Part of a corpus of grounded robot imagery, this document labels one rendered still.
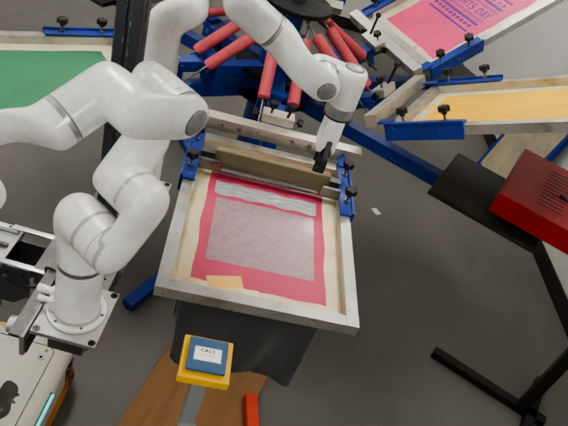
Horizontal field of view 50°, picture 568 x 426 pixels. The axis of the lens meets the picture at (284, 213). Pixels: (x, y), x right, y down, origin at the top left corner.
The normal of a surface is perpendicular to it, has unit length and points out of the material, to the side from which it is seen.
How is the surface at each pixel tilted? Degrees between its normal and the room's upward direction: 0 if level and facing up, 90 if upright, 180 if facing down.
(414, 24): 32
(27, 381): 0
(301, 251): 0
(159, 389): 0
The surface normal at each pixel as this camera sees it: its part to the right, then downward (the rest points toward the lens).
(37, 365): 0.27, -0.73
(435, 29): -0.22, -0.56
